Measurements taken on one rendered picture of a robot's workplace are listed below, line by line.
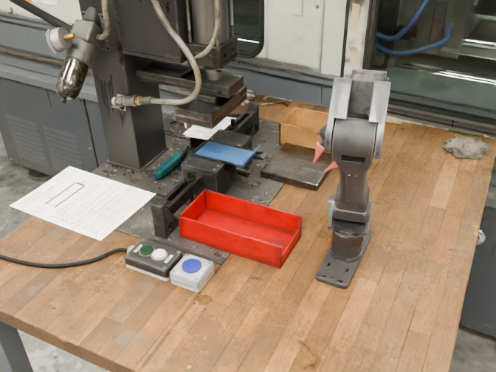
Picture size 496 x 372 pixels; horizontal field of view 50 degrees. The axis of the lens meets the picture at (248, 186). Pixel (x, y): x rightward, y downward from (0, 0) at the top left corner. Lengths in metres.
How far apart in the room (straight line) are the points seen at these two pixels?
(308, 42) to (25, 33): 1.42
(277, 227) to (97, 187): 0.50
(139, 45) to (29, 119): 1.77
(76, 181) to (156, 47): 0.44
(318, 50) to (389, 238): 0.82
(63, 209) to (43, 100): 1.51
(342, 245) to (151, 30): 0.63
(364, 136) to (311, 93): 1.04
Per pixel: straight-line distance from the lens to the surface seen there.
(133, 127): 1.42
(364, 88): 0.91
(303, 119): 1.64
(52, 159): 3.03
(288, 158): 1.47
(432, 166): 1.53
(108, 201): 1.38
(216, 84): 1.25
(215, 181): 1.30
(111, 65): 1.38
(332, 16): 1.80
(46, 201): 1.44
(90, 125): 2.67
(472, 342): 2.32
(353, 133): 0.87
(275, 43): 1.92
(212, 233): 1.17
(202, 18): 1.21
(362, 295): 1.10
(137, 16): 1.28
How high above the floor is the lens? 1.68
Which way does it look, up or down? 34 degrees down
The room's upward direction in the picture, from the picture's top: 1 degrees counter-clockwise
